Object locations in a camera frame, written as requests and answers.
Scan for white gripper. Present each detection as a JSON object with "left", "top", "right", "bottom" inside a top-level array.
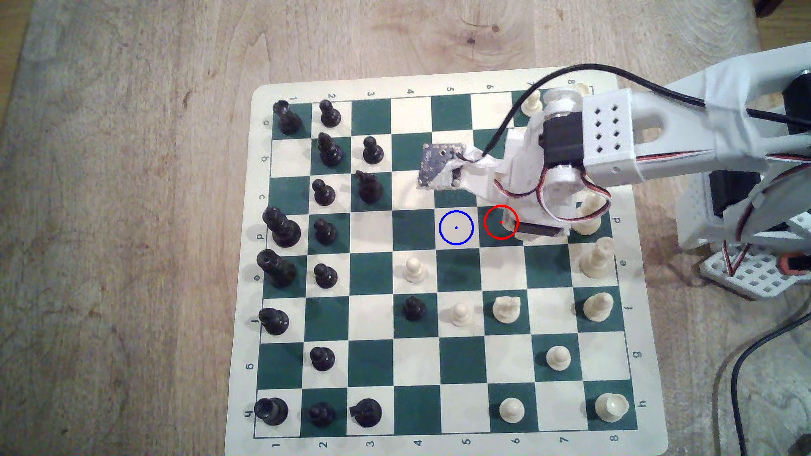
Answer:
[{"left": 465, "top": 89, "right": 593, "bottom": 243}]

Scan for white queen chess piece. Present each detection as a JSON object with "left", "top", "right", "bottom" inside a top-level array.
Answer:
[{"left": 570, "top": 193, "right": 610, "bottom": 236}]

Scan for white king chess piece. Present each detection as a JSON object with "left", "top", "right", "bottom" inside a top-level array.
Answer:
[{"left": 580, "top": 237, "right": 617, "bottom": 280}]

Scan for white bishop chess piece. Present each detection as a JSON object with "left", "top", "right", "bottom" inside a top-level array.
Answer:
[{"left": 583, "top": 292, "right": 614, "bottom": 323}]

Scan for white knight chess piece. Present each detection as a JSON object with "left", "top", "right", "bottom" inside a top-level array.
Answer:
[{"left": 492, "top": 295, "right": 522, "bottom": 325}]

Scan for black knight chess piece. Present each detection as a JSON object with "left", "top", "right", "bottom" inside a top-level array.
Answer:
[
  {"left": 349, "top": 398, "right": 383, "bottom": 428},
  {"left": 355, "top": 170, "right": 384, "bottom": 204}
]

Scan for black bishop chess piece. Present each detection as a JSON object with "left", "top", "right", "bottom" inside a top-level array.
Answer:
[
  {"left": 317, "top": 132, "right": 345, "bottom": 168},
  {"left": 259, "top": 308, "right": 290, "bottom": 336}
]

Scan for green white chess board mat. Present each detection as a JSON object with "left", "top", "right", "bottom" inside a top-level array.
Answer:
[{"left": 225, "top": 65, "right": 669, "bottom": 456}]

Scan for white rook chess piece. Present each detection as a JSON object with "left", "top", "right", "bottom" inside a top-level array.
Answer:
[{"left": 596, "top": 393, "right": 630, "bottom": 424}]

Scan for black rook chess piece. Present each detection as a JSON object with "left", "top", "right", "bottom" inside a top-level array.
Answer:
[
  {"left": 272, "top": 100, "right": 303, "bottom": 136},
  {"left": 254, "top": 397, "right": 289, "bottom": 426}
]

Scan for black queen chess piece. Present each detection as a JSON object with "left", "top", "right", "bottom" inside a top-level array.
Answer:
[{"left": 263, "top": 206, "right": 302, "bottom": 248}]

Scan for black king chess piece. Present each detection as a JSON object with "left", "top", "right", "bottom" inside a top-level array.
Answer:
[{"left": 256, "top": 249, "right": 298, "bottom": 289}]

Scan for dark brown object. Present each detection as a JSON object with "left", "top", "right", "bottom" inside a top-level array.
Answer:
[{"left": 753, "top": 0, "right": 811, "bottom": 19}]

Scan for orange black clamp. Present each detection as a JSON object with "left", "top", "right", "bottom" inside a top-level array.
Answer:
[{"left": 781, "top": 252, "right": 811, "bottom": 277}]

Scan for black camera cable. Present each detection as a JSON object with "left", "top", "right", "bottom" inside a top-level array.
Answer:
[{"left": 479, "top": 62, "right": 811, "bottom": 159}]

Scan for small camera circuit board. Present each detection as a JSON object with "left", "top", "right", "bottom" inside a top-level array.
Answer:
[{"left": 417, "top": 142, "right": 468, "bottom": 191}]

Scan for red white servo wires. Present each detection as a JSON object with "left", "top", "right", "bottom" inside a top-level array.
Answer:
[{"left": 721, "top": 190, "right": 794, "bottom": 280}]

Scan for white perforated base plate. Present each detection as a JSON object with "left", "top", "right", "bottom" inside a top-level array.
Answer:
[{"left": 700, "top": 244, "right": 811, "bottom": 300}]

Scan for black cable on table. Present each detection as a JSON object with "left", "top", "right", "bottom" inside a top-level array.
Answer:
[{"left": 730, "top": 310, "right": 811, "bottom": 456}]

